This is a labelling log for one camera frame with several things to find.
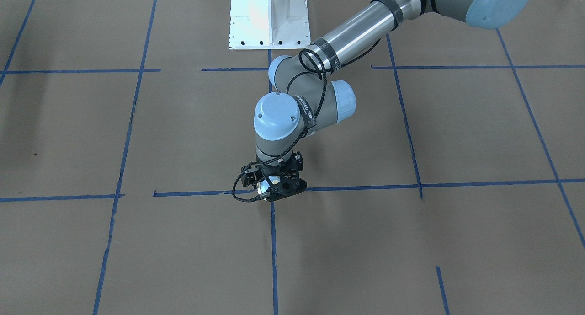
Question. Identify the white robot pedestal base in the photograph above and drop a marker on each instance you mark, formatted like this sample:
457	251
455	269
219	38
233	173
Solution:
269	24

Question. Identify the blue call bell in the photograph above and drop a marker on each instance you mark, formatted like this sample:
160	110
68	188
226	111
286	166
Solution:
263	190

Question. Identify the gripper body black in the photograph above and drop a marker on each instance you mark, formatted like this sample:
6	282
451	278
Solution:
250	176

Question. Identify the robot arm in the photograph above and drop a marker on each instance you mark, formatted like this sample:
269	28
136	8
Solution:
304	101

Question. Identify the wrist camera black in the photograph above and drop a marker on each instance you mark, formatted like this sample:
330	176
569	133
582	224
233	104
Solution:
251	176

